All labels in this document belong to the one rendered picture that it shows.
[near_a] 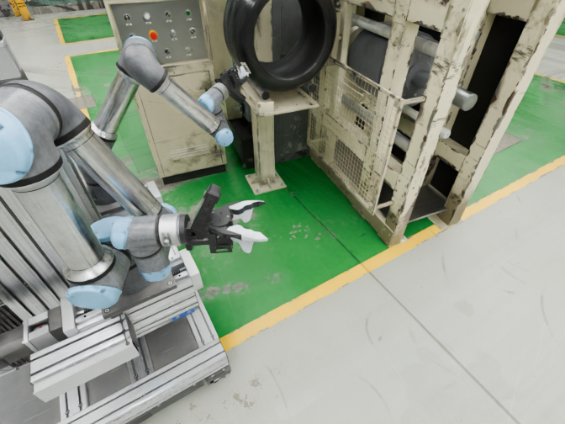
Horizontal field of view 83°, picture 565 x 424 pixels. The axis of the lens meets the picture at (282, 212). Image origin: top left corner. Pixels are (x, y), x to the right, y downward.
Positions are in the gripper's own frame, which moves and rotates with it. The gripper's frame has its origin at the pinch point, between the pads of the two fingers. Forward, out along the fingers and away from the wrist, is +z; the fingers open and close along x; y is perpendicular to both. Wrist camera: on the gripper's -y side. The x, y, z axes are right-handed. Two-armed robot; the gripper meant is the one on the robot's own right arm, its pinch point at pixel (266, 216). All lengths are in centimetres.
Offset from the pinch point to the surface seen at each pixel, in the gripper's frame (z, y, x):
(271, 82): 8, -6, -113
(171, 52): -53, -14, -170
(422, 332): 79, 103, -33
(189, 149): -54, 55, -175
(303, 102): 27, 9, -127
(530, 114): 304, 71, -267
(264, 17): 7, -33, -148
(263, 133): 4, 38, -156
